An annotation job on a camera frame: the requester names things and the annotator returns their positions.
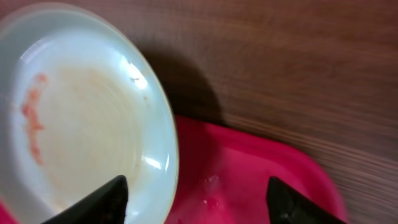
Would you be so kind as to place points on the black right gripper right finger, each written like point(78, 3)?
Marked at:
point(288, 206)

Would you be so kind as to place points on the white plate top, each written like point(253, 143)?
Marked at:
point(80, 105)

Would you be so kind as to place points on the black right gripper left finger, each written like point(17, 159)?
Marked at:
point(105, 205)

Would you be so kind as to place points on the red plastic tray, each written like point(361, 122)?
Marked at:
point(183, 171)

